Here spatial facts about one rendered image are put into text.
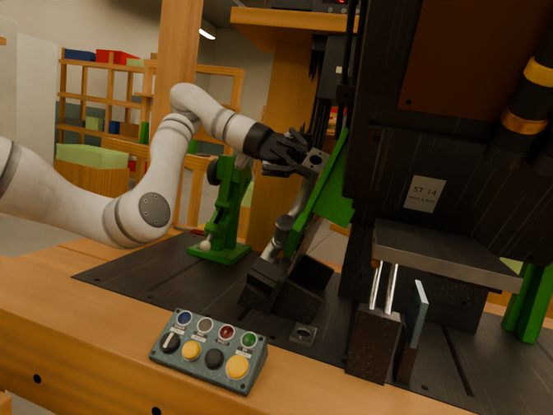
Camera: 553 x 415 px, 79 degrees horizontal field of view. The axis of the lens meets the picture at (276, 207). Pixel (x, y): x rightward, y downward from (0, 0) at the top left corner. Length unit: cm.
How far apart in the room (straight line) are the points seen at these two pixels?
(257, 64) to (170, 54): 1097
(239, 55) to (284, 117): 1153
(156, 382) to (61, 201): 29
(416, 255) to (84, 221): 48
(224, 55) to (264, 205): 1188
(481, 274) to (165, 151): 53
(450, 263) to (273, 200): 67
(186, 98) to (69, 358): 51
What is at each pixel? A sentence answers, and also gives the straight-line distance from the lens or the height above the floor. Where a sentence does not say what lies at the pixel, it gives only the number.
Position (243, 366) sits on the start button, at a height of 94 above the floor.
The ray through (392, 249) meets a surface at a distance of 43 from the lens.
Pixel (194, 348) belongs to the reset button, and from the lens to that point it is 51.
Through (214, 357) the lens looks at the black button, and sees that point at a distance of 50.
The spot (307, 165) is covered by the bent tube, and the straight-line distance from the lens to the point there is 67.
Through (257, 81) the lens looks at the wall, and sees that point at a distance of 1200.
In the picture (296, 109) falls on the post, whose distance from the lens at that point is 100.
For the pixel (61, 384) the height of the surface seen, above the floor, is 81.
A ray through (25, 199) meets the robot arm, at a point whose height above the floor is 111.
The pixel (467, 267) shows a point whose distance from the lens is 44.
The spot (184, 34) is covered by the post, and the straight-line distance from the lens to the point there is 119.
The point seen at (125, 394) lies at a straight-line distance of 60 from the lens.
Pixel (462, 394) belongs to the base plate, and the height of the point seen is 90.
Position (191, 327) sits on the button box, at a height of 94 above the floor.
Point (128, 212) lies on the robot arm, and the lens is 55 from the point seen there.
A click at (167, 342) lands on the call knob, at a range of 53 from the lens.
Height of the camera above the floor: 123
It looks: 11 degrees down
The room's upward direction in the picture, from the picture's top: 10 degrees clockwise
